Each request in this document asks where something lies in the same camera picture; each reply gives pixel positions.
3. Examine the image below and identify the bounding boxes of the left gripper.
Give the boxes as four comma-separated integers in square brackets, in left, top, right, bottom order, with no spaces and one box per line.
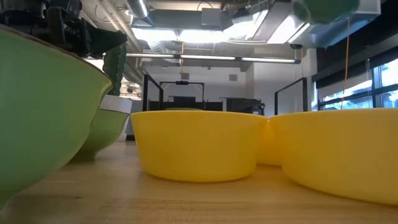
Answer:
[0,0,128,59]

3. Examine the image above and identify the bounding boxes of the yellow plastic bowl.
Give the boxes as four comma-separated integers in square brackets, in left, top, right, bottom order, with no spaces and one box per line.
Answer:
[256,116,282,166]
[130,110,269,184]
[269,108,398,207]

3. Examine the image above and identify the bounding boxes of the dark patterned teal bowl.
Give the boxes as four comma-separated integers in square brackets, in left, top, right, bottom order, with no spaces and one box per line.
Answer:
[292,0,361,25]

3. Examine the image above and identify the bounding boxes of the green cactus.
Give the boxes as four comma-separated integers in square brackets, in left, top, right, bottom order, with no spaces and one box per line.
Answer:
[102,43,128,96]

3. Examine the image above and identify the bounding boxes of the black wood shelf rack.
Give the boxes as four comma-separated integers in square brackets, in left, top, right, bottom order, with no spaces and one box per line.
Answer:
[142,73,309,116]

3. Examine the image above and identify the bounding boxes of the black background cabinets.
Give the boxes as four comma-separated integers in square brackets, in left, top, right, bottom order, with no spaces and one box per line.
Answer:
[148,95,223,112]

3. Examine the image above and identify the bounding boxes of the long ceiling light bar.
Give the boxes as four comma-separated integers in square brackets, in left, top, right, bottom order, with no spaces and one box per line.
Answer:
[124,52,302,65]

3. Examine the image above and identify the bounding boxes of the round silver ceiling duct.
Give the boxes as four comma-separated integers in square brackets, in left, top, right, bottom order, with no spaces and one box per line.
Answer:
[126,0,150,19]

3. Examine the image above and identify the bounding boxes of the yellow hanging cord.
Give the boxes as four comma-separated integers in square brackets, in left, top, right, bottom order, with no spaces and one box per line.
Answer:
[340,17,351,110]

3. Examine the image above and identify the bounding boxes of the large glass window wall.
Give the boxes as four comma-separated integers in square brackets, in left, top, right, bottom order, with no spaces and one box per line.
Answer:
[317,57,398,112]

